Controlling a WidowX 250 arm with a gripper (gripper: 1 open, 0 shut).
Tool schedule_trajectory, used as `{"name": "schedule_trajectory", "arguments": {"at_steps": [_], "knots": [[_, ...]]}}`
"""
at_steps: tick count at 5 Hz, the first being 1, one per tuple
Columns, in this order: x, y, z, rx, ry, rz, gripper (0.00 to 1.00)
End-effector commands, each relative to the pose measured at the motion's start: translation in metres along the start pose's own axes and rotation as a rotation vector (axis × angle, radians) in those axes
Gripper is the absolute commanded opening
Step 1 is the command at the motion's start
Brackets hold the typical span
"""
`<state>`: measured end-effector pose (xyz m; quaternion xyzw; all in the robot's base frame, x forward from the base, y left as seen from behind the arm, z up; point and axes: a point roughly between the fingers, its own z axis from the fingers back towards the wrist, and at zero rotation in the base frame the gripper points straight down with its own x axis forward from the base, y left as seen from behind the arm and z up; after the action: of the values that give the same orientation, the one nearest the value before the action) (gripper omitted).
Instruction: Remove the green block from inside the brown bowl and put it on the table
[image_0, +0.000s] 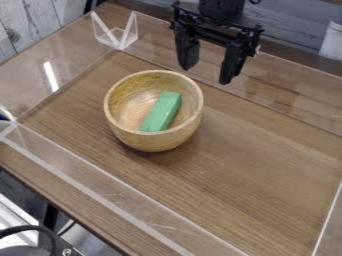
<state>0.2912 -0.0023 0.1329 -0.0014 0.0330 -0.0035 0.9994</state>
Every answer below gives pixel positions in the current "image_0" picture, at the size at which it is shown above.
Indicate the green rectangular block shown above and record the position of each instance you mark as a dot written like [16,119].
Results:
[162,113]

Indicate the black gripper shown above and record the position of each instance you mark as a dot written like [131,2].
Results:
[219,21]

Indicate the brown wooden bowl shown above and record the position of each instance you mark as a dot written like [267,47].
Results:
[128,102]

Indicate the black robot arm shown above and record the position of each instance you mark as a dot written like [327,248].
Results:
[216,22]

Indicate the clear acrylic tray wall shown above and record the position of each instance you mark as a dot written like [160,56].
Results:
[250,188]

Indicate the black table leg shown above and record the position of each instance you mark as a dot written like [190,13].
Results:
[51,217]

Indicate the black metal bracket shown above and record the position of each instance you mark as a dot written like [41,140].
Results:
[64,249]

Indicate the white cylindrical container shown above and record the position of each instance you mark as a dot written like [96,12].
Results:
[331,44]

